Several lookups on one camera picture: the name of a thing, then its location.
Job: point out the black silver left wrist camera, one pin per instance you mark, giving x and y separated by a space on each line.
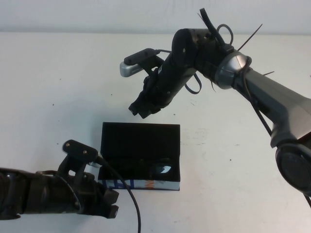
77 149

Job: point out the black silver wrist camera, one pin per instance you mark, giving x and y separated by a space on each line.
77 149
136 58

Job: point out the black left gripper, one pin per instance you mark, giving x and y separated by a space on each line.
85 199

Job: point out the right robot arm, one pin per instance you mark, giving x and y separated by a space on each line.
267 92

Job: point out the black glasses case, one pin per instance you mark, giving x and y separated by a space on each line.
136 140

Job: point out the black zip tie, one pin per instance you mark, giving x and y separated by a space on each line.
213 87
251 36
269 72

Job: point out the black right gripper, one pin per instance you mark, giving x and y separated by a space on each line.
162 89

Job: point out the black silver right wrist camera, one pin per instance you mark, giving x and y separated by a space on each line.
136 58

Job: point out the black left camera bracket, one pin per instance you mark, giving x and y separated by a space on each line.
65 167

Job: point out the dark-framed glasses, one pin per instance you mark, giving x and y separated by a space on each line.
163 169

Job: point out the black camera bracket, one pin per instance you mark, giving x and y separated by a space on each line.
65 167
150 64

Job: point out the black right camera bracket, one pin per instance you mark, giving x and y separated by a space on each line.
150 64

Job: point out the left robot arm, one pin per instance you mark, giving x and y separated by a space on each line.
24 194

